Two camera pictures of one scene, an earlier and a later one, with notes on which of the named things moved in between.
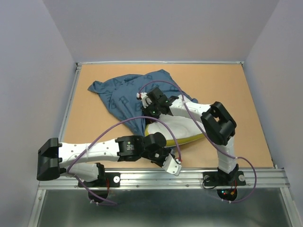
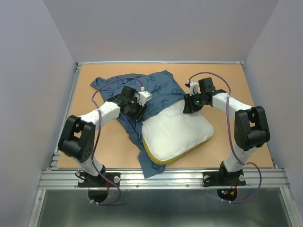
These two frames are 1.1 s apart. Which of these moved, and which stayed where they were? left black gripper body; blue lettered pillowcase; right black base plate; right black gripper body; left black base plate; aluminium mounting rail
Moved: right black gripper body; left black gripper body; blue lettered pillowcase
Stayed: aluminium mounting rail; left black base plate; right black base plate
